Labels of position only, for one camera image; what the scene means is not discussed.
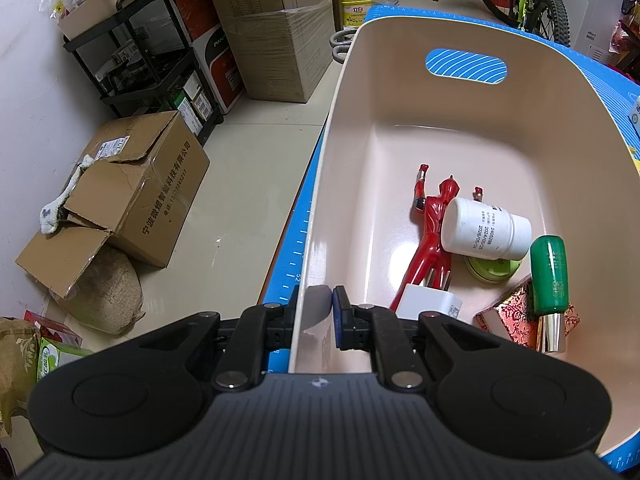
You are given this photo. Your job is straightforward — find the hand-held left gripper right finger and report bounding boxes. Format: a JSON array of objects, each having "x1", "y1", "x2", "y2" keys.
[{"x1": 332, "y1": 285, "x2": 501, "y2": 394}]

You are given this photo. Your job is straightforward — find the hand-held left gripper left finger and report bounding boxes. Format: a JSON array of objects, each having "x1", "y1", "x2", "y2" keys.
[{"x1": 131, "y1": 285, "x2": 302, "y2": 394}]

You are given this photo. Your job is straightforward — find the white charger plug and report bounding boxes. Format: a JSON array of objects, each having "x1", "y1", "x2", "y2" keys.
[{"x1": 397, "y1": 283, "x2": 464, "y2": 322}]

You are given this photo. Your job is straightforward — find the red toy figure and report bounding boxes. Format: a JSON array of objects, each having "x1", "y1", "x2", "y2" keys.
[{"x1": 389, "y1": 163, "x2": 486, "y2": 314}]

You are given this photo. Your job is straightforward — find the green round tin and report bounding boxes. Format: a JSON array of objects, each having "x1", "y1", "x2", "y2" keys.
[{"x1": 464, "y1": 254, "x2": 524, "y2": 286}]

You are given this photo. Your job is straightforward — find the white pill bottle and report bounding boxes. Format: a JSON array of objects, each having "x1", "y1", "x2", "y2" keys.
[{"x1": 440, "y1": 197, "x2": 534, "y2": 261}]

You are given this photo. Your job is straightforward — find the red brocade box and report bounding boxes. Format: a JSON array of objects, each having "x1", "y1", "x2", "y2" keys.
[{"x1": 474, "y1": 275, "x2": 581, "y2": 349}]

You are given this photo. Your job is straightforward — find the beige plastic basin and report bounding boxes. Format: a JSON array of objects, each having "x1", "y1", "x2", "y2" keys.
[{"x1": 287, "y1": 19, "x2": 640, "y2": 461}]

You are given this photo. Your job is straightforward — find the green bottle with silver cap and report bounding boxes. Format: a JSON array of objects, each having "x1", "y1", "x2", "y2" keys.
[{"x1": 529, "y1": 234, "x2": 571, "y2": 356}]

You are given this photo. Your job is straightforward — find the blue ruled mat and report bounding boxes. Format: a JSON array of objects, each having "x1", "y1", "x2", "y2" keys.
[{"x1": 260, "y1": 4, "x2": 640, "y2": 476}]

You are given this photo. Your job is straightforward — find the tan woven sack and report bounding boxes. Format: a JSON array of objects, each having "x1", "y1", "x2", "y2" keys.
[{"x1": 47, "y1": 247, "x2": 146, "y2": 336}]

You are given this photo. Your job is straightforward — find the open torn cardboard box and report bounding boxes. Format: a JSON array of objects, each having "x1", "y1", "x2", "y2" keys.
[{"x1": 15, "y1": 110, "x2": 211, "y2": 301}]

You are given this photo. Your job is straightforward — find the green fruit print box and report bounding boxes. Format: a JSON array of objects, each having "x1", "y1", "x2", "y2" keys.
[{"x1": 36, "y1": 336, "x2": 94, "y2": 386}]

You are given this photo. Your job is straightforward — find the flat red box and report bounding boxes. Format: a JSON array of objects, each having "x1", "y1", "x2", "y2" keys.
[{"x1": 23, "y1": 309, "x2": 84, "y2": 349}]

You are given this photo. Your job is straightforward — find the group of small boxes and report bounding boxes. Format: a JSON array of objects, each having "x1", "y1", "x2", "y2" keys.
[{"x1": 95, "y1": 42, "x2": 214, "y2": 134}]

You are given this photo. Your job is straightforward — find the white foam piece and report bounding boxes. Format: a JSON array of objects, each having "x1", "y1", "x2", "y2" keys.
[{"x1": 40, "y1": 154, "x2": 96, "y2": 236}]

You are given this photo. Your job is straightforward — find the white and red appliance box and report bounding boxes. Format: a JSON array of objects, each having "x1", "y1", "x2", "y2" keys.
[{"x1": 192, "y1": 35, "x2": 246, "y2": 114}]

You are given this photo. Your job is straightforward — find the brown patterned bag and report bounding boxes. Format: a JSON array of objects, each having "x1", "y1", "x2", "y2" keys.
[{"x1": 0, "y1": 316, "x2": 42, "y2": 439}]

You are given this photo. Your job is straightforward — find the taped cardboard box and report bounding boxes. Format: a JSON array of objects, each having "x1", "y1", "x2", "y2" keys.
[{"x1": 219, "y1": 0, "x2": 337, "y2": 105}]

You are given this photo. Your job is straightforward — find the black shelf rack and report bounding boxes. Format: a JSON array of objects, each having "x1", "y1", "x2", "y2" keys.
[{"x1": 62, "y1": 0, "x2": 225, "y2": 146}]

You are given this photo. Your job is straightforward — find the yellow detergent bottle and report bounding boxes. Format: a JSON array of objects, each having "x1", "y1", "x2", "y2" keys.
[{"x1": 339, "y1": 0, "x2": 374, "y2": 31}]

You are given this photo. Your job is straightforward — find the red carton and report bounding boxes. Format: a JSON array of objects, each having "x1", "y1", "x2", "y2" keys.
[{"x1": 172, "y1": 0, "x2": 224, "y2": 44}]

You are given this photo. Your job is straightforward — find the green and black bicycle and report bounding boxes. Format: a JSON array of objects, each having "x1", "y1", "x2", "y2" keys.
[{"x1": 472, "y1": 0, "x2": 572, "y2": 47}]

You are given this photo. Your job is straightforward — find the pile of colourful packets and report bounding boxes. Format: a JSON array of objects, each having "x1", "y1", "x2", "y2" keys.
[{"x1": 607, "y1": 0, "x2": 640, "y2": 84}]

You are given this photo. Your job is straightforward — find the white appliance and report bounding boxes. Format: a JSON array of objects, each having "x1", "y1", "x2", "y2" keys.
[{"x1": 570, "y1": 0, "x2": 640, "y2": 69}]

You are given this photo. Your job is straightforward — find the grey handled scissors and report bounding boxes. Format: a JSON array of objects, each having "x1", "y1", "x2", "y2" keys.
[{"x1": 327, "y1": 27, "x2": 359, "y2": 64}]

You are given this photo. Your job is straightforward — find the beige bag with handles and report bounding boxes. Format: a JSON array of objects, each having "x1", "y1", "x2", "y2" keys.
[{"x1": 57, "y1": 0, "x2": 162, "y2": 41}]

